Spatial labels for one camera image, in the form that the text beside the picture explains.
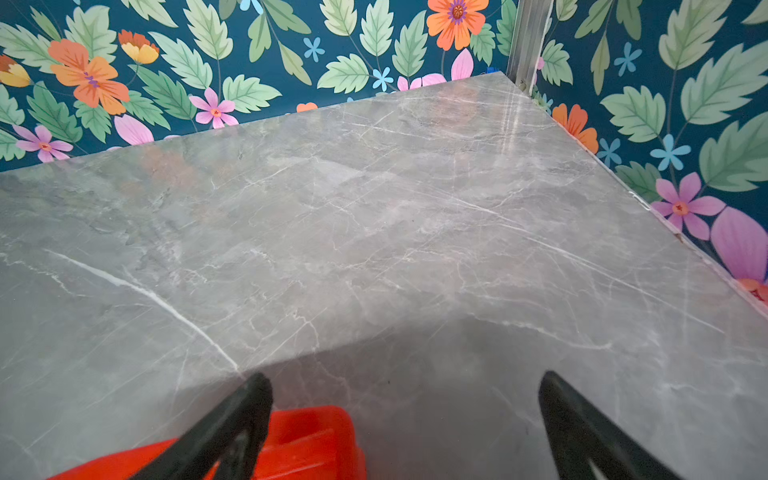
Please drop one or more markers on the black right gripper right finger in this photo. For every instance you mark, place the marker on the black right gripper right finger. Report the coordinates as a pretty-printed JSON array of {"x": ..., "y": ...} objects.
[{"x": 585, "y": 443}]

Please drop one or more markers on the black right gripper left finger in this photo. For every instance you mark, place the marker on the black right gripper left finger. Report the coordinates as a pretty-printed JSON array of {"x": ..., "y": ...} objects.
[{"x": 226, "y": 443}]

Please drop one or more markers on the red plastic bin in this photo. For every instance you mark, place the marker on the red plastic bin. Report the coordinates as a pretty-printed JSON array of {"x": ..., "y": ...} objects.
[{"x": 308, "y": 443}]

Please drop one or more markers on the aluminium corner frame post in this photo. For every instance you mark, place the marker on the aluminium corner frame post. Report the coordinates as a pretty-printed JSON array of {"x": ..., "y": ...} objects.
[{"x": 528, "y": 37}]

